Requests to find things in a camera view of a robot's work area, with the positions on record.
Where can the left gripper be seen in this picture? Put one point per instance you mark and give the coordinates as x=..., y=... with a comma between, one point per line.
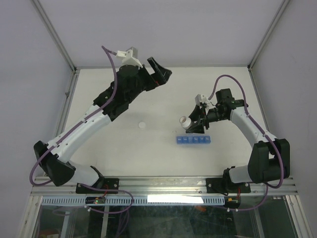
x=161, y=77

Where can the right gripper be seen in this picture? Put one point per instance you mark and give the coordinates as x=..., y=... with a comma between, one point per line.
x=198, y=113

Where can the white cap pill bottle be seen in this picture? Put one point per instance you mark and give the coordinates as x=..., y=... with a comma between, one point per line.
x=185, y=122

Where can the blue weekly pill organizer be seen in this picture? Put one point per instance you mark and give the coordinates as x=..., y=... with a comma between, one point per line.
x=193, y=139

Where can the white bottle cap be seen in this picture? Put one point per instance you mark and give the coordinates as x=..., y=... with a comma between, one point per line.
x=141, y=125

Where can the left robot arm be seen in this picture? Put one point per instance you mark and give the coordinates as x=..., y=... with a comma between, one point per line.
x=54, y=156

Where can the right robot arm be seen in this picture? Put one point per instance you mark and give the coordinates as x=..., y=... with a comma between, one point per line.
x=269, y=161

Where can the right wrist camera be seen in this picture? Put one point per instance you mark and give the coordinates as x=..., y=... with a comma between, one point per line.
x=203, y=100

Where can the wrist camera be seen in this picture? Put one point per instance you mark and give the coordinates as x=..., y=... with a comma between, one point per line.
x=203, y=100
x=129, y=57

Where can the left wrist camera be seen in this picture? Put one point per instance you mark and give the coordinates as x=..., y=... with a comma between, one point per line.
x=129, y=57

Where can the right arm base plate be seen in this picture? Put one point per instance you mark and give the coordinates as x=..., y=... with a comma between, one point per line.
x=224, y=185

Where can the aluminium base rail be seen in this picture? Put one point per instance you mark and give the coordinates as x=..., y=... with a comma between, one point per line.
x=166, y=185

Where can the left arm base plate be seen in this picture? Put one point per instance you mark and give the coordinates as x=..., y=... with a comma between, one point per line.
x=104, y=184

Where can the white slotted cable duct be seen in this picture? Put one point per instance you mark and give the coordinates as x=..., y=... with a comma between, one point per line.
x=148, y=200

